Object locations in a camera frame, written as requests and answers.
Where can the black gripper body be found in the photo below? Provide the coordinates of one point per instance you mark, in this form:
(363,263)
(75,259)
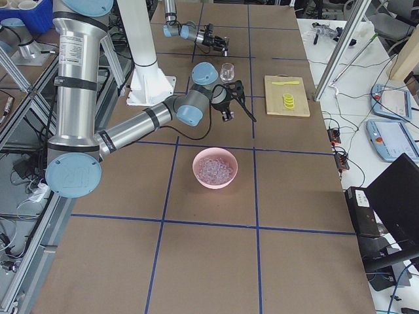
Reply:
(208,39)
(220,106)

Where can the black ice tongs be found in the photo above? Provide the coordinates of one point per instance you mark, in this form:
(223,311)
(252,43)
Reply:
(240,101)

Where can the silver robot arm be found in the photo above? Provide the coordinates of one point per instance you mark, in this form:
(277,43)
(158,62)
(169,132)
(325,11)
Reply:
(80,141)
(191,32)

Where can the clear wine glass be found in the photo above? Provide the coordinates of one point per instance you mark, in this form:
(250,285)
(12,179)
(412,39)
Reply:
(227,72)

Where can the pile of clear ice cubes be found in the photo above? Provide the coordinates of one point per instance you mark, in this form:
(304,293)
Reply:
(214,171)

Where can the yellow plastic knife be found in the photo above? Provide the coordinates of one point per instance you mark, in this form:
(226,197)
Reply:
(282,83)

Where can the bamboo cutting board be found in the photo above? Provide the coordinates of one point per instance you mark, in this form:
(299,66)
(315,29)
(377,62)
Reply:
(274,97)

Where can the pink bowl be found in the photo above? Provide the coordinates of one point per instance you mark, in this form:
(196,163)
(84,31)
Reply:
(215,152)

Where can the blue teach pendant far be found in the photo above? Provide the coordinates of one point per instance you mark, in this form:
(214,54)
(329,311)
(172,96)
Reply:
(391,102)

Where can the blue teach pendant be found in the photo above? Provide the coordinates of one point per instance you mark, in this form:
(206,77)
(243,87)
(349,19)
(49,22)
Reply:
(391,102)
(391,138)

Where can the blue teach pendant near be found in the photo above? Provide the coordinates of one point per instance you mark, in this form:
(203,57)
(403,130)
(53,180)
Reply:
(391,138)

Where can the blue storage bin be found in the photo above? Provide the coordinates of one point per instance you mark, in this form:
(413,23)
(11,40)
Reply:
(37,20)

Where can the wooden beam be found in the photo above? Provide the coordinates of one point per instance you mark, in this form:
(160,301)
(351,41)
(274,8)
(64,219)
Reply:
(407,59)

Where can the black laptop monitor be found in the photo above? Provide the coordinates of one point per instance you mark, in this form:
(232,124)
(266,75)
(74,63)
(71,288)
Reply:
(385,219)

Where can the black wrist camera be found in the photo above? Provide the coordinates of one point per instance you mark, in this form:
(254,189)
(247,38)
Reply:
(208,29)

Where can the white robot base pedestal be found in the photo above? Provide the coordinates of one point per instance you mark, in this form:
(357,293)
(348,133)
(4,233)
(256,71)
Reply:
(149,84)

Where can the aluminium frame post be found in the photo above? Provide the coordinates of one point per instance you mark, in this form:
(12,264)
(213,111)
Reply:
(356,16)

